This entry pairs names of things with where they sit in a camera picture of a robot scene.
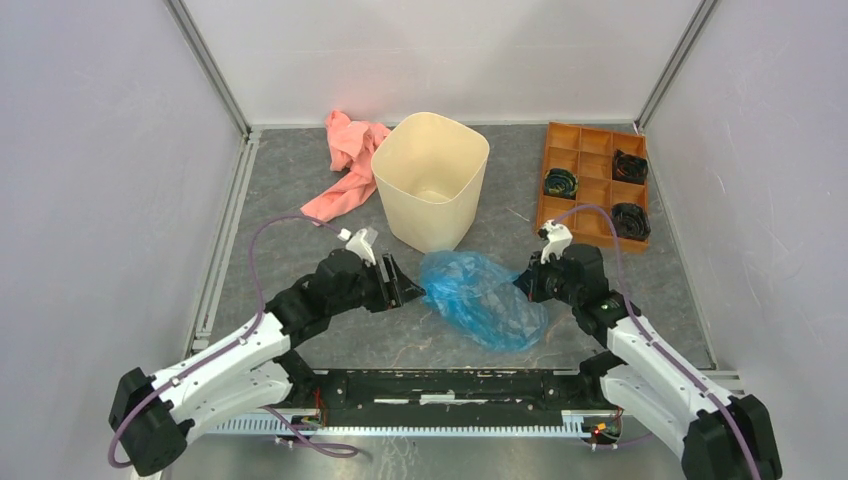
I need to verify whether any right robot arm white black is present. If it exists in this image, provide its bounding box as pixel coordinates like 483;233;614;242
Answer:
515;244;783;479

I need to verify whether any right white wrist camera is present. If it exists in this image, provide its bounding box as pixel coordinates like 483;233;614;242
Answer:
537;220;573;264

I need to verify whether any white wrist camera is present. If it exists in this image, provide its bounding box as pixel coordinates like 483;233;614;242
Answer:
337;227;378;266
537;220;573;264

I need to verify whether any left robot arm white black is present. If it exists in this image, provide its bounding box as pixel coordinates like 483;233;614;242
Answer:
107;249;426;476

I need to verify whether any black bag roll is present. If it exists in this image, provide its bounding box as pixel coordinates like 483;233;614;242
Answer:
542;168;579;200
611;202;652;242
612;150;649;185

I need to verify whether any black bag roll left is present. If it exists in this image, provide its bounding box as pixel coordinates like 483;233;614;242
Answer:
542;168;579;200

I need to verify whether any beige trash bin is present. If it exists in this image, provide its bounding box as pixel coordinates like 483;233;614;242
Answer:
372;112;490;253

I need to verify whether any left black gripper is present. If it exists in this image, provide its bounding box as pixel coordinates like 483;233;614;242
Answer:
329;253;426;316

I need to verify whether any orange compartment tray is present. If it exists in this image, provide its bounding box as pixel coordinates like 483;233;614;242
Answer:
534;122;650;254

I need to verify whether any blue plastic trash bag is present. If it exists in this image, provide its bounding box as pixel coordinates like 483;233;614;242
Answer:
420;251;549;352

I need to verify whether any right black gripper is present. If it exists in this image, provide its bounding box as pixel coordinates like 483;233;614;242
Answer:
512;249;581;307

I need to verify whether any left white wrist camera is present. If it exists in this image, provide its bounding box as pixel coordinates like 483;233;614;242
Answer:
337;227;378;266

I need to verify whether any pink cloth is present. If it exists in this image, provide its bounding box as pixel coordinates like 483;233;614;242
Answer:
300;110;391;222

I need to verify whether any white slotted cable duct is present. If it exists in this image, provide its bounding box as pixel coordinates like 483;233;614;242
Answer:
209;411;610;440

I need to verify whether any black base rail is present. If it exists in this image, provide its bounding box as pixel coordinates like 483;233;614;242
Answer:
275;369;614;428

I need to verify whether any black bag roll top right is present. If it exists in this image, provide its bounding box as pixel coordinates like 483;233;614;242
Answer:
612;150;649;185

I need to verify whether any black bag roll bottom right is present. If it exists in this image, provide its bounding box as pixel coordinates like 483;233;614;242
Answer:
611;202;652;242

